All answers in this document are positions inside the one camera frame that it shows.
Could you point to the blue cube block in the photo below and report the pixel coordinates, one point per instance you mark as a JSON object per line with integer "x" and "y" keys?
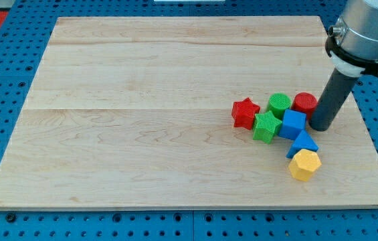
{"x": 293, "y": 123}

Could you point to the green star block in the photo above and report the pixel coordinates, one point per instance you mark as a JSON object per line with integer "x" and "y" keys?
{"x": 266, "y": 126}

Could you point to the light wooden board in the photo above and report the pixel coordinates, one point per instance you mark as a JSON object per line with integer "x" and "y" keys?
{"x": 134, "y": 113}

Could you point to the green cylinder block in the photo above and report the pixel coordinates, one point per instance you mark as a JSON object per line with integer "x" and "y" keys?
{"x": 278, "y": 103}

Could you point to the yellow hexagon block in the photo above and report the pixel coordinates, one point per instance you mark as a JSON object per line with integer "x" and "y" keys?
{"x": 304, "y": 164}

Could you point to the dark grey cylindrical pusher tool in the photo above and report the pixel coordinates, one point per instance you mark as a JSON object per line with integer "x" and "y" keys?
{"x": 331, "y": 100}

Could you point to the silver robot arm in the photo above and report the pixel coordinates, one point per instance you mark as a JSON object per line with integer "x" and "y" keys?
{"x": 352, "y": 42}

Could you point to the red cylinder block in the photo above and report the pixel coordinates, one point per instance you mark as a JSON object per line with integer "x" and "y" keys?
{"x": 306, "y": 103}

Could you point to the blue triangle block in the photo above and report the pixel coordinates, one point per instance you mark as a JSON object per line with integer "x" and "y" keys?
{"x": 302, "y": 141}

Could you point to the red star block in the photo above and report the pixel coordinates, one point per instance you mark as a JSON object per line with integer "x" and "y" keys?
{"x": 243, "y": 113}

